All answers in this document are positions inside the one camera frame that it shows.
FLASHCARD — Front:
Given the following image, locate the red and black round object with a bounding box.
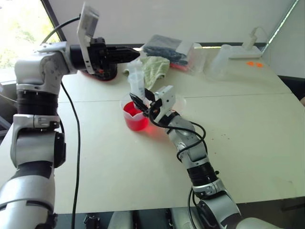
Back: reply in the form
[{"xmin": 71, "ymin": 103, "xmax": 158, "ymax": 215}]
[{"xmin": 78, "ymin": 62, "xmax": 119, "ymax": 83}]

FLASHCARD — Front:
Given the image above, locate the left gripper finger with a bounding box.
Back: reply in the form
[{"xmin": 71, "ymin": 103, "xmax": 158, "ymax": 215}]
[
  {"xmin": 108, "ymin": 47, "xmax": 141, "ymax": 56},
  {"xmin": 108, "ymin": 55, "xmax": 140, "ymax": 64}
]

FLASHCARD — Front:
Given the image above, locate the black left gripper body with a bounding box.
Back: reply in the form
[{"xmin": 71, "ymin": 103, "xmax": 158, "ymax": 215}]
[{"xmin": 87, "ymin": 37, "xmax": 118, "ymax": 74}]

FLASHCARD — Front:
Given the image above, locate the white power strip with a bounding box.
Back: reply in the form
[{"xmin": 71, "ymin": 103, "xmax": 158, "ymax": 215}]
[{"xmin": 229, "ymin": 44, "xmax": 262, "ymax": 60}]

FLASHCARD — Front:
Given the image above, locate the cup with red liquid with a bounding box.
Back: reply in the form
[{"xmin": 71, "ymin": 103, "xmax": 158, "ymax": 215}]
[{"xmin": 121, "ymin": 92, "xmax": 151, "ymax": 132}]

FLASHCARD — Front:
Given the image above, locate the clear measuring cylinder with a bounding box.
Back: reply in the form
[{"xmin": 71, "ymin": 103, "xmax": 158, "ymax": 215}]
[{"xmin": 127, "ymin": 62, "xmax": 148, "ymax": 102}]

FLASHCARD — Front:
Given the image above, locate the light green cloth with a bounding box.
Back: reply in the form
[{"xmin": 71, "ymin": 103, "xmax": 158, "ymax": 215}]
[{"xmin": 122, "ymin": 55, "xmax": 171, "ymax": 89}]

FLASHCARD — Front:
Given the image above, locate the metal frame bar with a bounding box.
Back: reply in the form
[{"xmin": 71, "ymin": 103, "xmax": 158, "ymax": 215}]
[{"xmin": 261, "ymin": 0, "xmax": 301, "ymax": 52}]

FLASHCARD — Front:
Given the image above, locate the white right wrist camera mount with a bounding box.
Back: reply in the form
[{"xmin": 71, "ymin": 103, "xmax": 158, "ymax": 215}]
[{"xmin": 154, "ymin": 85, "xmax": 177, "ymax": 120}]

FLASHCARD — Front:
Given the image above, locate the small black bracket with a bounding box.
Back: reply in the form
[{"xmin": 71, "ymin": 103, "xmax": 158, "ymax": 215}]
[{"xmin": 83, "ymin": 213, "xmax": 101, "ymax": 229}]

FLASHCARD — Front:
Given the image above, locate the plastic bag with black items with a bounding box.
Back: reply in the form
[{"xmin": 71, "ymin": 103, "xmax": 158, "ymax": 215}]
[{"xmin": 141, "ymin": 34, "xmax": 208, "ymax": 73}]

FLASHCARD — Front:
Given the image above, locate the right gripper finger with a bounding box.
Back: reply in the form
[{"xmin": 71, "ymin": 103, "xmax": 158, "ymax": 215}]
[
  {"xmin": 144, "ymin": 89, "xmax": 156, "ymax": 103},
  {"xmin": 129, "ymin": 93, "xmax": 151, "ymax": 113}
]

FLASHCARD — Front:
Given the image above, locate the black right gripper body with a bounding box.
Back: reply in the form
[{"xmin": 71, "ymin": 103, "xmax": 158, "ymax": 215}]
[{"xmin": 147, "ymin": 98, "xmax": 163, "ymax": 122}]

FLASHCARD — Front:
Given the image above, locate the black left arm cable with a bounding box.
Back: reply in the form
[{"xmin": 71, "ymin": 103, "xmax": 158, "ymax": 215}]
[{"xmin": 39, "ymin": 15, "xmax": 83, "ymax": 229}]

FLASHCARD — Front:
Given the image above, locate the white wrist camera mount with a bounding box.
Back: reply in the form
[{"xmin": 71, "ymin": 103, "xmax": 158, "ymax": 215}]
[
  {"xmin": 154, "ymin": 85, "xmax": 177, "ymax": 120},
  {"xmin": 76, "ymin": 1, "xmax": 100, "ymax": 74}
]

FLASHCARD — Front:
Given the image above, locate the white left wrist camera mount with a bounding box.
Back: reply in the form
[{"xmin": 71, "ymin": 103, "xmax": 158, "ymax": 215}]
[{"xmin": 76, "ymin": 1, "xmax": 100, "ymax": 74}]

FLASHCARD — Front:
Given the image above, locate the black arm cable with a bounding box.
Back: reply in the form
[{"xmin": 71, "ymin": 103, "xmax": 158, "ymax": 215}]
[
  {"xmin": 147, "ymin": 108, "xmax": 207, "ymax": 217},
  {"xmin": 39, "ymin": 15, "xmax": 83, "ymax": 229}
]

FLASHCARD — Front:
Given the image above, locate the dark window frame bar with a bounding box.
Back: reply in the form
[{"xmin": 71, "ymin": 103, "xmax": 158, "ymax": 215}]
[{"xmin": 39, "ymin": 0, "xmax": 68, "ymax": 43}]

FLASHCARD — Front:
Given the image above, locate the white plug adapter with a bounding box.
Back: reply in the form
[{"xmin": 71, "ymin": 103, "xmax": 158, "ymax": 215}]
[{"xmin": 242, "ymin": 26, "xmax": 260, "ymax": 51}]

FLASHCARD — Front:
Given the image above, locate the grey rounded shape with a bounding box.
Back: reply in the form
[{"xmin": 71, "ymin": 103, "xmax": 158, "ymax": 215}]
[
  {"xmin": 166, "ymin": 207, "xmax": 199, "ymax": 229},
  {"xmin": 108, "ymin": 210, "xmax": 134, "ymax": 229}
]

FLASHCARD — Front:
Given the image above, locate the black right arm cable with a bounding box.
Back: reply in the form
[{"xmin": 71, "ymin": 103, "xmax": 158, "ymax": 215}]
[{"xmin": 147, "ymin": 108, "xmax": 207, "ymax": 217}]

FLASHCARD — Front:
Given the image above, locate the clear plastic measuring cup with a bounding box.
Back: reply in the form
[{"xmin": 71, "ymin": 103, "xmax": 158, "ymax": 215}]
[{"xmin": 206, "ymin": 43, "xmax": 232, "ymax": 80}]

